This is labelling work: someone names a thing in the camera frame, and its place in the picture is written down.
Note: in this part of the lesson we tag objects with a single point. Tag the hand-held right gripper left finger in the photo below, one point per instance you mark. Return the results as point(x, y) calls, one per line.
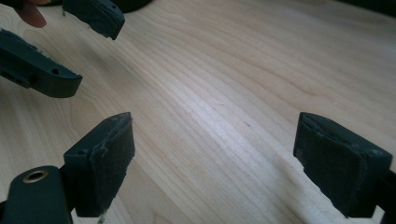
point(102, 168)

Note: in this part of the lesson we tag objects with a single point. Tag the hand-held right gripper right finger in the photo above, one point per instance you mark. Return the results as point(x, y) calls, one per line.
point(336, 168)

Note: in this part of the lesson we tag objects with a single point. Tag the black leather shoe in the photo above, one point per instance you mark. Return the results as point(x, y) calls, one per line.
point(130, 4)

